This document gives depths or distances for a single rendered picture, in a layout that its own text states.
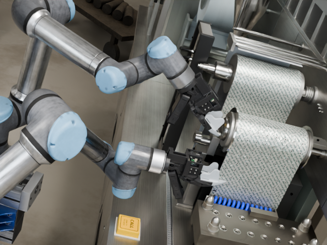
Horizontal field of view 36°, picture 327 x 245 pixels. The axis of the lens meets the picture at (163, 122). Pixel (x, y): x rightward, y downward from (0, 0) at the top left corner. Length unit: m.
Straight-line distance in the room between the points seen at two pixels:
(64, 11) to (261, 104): 0.74
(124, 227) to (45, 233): 1.29
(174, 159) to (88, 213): 1.52
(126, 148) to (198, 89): 0.29
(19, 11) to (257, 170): 0.88
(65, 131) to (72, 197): 1.86
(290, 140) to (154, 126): 0.77
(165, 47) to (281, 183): 0.59
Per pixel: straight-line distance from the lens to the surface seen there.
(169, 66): 1.43
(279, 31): 2.45
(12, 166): 1.29
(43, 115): 1.29
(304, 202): 1.76
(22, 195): 1.88
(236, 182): 1.64
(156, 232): 1.65
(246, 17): 2.16
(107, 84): 1.37
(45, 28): 1.51
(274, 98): 1.77
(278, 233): 1.64
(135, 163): 1.54
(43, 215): 2.94
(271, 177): 1.65
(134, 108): 2.27
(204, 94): 1.50
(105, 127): 3.82
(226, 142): 1.56
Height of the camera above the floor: 1.97
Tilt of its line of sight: 29 degrees down
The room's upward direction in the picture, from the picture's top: 18 degrees clockwise
